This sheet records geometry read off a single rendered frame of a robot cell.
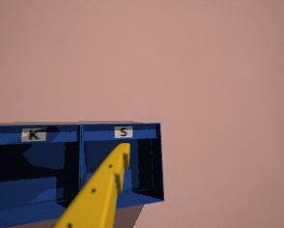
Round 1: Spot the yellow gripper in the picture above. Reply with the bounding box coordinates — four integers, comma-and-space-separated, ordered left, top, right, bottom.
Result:
52, 143, 130, 228

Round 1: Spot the blue divided bin rack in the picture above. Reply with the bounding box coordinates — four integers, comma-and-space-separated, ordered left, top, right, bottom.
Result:
0, 123, 164, 228

